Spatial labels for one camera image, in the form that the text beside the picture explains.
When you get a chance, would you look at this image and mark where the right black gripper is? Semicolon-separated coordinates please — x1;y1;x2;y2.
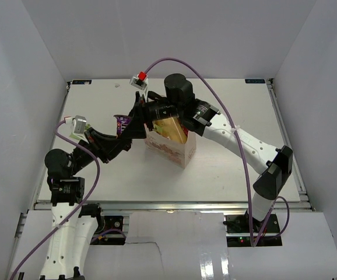
120;90;183;139

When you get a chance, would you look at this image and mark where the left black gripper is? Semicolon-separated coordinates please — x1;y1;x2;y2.
70;126;130;175

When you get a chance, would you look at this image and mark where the purple candy wrapper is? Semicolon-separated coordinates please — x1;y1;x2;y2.
114;114;132;136

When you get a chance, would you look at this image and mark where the brown chips bag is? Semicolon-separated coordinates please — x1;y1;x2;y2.
153;117;187;144

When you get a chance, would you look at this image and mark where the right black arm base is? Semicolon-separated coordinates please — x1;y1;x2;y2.
222;211;283;248

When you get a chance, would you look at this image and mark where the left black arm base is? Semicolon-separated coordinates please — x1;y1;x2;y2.
79;204;127;246

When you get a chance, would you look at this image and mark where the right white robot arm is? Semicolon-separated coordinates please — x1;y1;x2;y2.
119;72;293;233

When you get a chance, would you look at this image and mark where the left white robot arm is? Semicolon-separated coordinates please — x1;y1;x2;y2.
40;128;132;279

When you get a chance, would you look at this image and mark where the beige paper bag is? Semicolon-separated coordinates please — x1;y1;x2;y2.
145;119;196;169

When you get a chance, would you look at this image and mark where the left blue label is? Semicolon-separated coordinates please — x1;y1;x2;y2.
72;79;92;85

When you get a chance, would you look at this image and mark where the blue label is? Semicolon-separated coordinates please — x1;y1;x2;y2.
245;79;265;84
72;79;92;85

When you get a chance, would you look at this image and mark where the right blue label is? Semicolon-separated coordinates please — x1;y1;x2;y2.
245;79;265;84

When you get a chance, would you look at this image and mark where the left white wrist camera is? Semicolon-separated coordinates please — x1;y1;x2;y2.
64;115;87;139

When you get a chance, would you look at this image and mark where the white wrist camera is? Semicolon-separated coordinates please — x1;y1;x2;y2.
129;72;149;100
64;115;87;139

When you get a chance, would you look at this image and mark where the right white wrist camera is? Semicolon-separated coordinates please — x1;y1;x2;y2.
129;72;149;100

